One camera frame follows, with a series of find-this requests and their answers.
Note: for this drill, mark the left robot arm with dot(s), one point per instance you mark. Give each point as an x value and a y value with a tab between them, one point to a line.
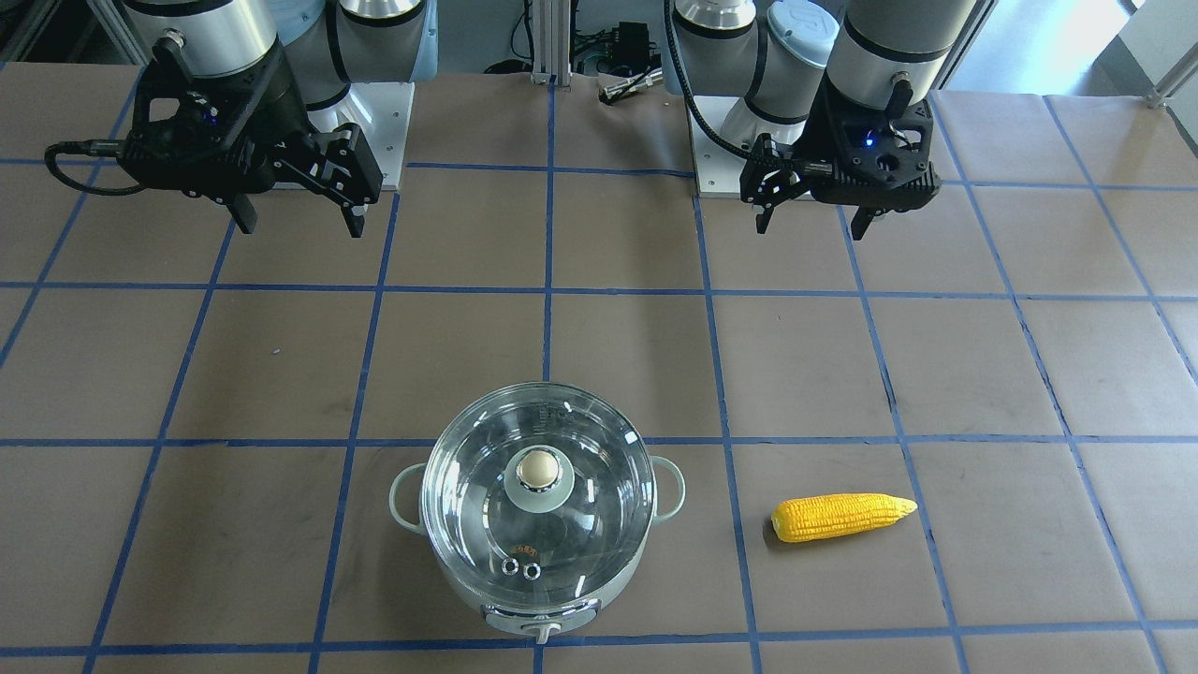
744	71

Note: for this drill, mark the aluminium frame post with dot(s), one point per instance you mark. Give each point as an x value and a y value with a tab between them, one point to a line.
552	42

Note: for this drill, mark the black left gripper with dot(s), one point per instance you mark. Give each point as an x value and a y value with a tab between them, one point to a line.
819	129

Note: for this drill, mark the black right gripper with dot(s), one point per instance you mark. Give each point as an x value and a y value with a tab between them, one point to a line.
278	120

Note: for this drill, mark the pale green electric pot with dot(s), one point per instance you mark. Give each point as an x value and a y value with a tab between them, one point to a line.
538	524

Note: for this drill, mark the glass pot lid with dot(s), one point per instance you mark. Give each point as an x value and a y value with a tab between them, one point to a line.
537	487

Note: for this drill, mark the yellow corn cob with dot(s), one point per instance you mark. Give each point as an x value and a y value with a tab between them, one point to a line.
816	518

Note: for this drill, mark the black power adapter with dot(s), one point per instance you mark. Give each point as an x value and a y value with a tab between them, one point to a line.
630	47

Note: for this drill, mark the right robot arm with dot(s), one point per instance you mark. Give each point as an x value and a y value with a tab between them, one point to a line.
329	44

